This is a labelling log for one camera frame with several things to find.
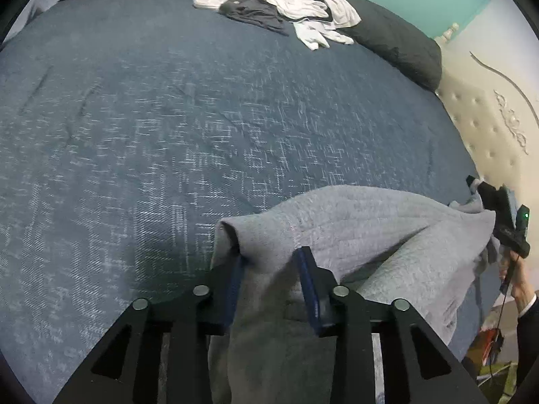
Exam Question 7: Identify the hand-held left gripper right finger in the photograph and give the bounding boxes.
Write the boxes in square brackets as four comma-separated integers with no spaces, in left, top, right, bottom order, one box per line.
[293,246,489,404]

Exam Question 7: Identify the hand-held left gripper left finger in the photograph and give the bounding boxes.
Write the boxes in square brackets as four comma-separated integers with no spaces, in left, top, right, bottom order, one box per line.
[53,257,249,404]

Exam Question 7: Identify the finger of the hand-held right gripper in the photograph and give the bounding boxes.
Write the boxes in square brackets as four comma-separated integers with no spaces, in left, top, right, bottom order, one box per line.
[465,175,495,212]

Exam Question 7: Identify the grey fleece garment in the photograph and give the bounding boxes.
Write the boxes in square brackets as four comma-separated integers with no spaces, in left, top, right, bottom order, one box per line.
[208,185,502,404]

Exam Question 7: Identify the person's right forearm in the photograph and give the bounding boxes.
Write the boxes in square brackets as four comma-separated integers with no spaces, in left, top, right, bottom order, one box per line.
[516,294,539,388]

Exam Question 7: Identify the person's right hand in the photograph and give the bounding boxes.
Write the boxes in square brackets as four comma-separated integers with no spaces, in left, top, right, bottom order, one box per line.
[500,255,537,314]

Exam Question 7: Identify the cream tufted headboard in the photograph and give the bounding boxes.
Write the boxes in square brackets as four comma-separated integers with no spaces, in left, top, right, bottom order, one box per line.
[434,0,539,236]

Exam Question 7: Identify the orange and black object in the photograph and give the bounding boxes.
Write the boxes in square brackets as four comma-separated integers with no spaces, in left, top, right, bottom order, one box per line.
[480,328,506,365]

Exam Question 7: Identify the green object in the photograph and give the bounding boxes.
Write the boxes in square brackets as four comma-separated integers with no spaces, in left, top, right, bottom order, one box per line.
[476,362,520,404]

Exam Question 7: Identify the blue patterned bed sheet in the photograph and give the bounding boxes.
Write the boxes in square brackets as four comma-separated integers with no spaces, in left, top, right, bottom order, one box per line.
[0,0,506,404]

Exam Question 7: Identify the white socks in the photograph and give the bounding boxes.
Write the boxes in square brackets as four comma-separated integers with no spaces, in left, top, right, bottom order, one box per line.
[292,20,355,52]

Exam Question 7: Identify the dark grey thin garment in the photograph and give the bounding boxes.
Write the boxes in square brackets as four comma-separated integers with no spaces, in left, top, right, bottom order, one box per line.
[220,0,293,36]

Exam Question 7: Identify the black cable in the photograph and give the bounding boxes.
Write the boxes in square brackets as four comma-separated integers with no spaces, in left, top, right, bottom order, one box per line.
[488,257,516,377]

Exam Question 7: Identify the cream bed post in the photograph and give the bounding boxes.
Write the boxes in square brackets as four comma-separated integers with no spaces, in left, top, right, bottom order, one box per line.
[440,22,461,45]

